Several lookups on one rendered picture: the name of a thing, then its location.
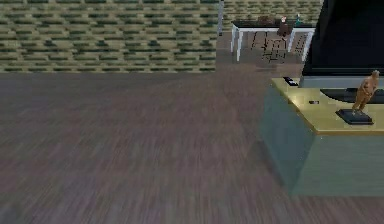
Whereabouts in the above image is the black television set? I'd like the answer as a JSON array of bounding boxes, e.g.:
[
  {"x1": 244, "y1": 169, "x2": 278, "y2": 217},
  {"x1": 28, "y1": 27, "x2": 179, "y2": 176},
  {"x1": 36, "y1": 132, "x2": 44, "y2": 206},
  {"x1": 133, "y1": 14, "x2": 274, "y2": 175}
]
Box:
[{"x1": 298, "y1": 0, "x2": 384, "y2": 104}]

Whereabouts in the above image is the black remote control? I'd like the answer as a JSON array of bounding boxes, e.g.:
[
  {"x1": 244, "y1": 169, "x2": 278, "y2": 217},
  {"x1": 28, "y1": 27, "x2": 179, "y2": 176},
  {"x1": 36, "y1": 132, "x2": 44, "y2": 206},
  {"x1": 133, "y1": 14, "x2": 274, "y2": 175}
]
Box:
[{"x1": 282, "y1": 76, "x2": 300, "y2": 88}]

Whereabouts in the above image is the dark brown chair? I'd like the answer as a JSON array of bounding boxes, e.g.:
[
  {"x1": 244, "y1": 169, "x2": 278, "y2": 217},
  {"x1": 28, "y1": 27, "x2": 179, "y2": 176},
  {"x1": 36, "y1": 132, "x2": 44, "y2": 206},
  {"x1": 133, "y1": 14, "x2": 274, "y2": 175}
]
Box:
[{"x1": 250, "y1": 16, "x2": 293, "y2": 65}]

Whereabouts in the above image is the white table with dark top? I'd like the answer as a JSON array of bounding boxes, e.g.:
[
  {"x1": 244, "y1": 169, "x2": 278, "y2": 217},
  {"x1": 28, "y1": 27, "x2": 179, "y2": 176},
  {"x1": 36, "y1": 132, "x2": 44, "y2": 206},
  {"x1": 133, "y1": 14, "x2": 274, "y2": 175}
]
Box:
[{"x1": 230, "y1": 19, "x2": 316, "y2": 63}]

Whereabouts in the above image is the green cabinet with yellow top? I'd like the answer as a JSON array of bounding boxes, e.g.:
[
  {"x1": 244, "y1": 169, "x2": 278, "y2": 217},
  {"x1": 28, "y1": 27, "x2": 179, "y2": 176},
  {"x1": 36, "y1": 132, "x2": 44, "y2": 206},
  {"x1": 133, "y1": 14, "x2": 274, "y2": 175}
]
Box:
[{"x1": 260, "y1": 77, "x2": 384, "y2": 197}]

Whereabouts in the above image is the orange figure statue black base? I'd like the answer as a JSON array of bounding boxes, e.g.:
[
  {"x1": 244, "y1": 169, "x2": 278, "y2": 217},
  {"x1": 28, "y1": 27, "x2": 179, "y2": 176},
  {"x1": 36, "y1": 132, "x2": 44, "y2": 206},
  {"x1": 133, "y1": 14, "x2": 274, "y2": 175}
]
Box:
[{"x1": 335, "y1": 69, "x2": 381, "y2": 126}]

